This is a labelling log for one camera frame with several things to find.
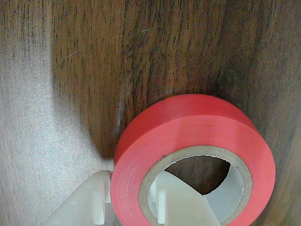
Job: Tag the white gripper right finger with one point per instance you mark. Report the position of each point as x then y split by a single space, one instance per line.
178 202

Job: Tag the red tape roll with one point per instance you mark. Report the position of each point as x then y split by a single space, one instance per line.
188 131

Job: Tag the white perforated gripper left finger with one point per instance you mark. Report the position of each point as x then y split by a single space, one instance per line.
87 197

